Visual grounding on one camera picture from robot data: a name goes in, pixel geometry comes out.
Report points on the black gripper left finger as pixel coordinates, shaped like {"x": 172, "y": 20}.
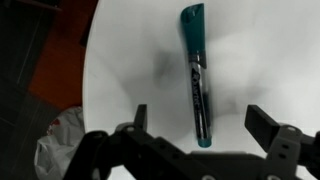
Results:
{"x": 140, "y": 119}

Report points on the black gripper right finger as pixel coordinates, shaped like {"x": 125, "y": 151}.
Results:
{"x": 261, "y": 126}

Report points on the teal marker pen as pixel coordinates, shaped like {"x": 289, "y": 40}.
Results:
{"x": 192, "y": 21}

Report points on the round white table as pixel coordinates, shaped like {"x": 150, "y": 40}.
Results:
{"x": 261, "y": 52}

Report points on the white plastic bag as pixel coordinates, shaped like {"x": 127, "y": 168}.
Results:
{"x": 56, "y": 149}

